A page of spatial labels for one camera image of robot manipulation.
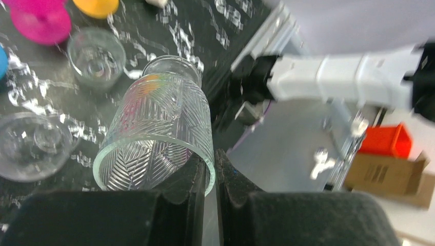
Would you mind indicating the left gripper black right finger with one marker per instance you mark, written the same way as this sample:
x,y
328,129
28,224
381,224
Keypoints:
x,y
250,216

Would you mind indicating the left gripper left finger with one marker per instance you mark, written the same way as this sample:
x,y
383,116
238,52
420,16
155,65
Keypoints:
x,y
169,214

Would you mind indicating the clear wine glass front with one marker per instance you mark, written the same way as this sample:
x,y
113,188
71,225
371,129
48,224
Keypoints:
x,y
34,147

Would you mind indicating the orange wine glass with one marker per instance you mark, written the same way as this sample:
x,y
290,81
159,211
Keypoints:
x,y
99,9

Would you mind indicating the pink wine glass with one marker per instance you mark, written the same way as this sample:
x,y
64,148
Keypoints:
x,y
45,22

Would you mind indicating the blue wine glass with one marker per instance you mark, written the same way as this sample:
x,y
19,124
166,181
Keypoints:
x,y
4,62

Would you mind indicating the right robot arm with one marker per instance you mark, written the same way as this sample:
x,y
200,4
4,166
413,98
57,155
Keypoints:
x,y
401,78

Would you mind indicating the cardboard box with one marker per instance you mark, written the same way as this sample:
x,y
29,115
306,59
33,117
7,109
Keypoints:
x,y
392,178

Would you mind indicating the orange plastic bin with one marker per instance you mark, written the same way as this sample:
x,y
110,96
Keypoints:
x,y
387,141

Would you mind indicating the aluminium base frame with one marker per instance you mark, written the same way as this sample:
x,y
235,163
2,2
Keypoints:
x,y
277,156

